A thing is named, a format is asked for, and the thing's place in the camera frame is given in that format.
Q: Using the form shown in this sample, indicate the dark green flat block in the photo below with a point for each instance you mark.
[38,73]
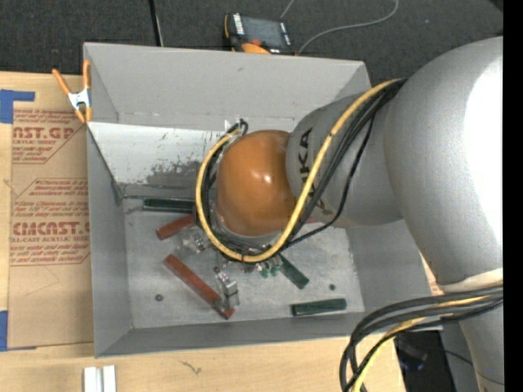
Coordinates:
[167,205]
[297,277]
[318,307]

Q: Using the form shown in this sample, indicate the grey metal bin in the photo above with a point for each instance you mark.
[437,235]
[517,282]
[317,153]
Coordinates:
[282,304]

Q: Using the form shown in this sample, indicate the red-brown flat block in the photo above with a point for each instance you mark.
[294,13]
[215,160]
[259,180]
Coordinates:
[192,278]
[173,228]

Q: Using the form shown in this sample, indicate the brown cardboard board red print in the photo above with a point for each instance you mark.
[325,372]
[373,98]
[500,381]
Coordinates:
[45,292]

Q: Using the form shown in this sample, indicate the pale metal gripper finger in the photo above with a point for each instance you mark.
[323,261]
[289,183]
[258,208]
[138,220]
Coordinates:
[193,243]
[231,292]

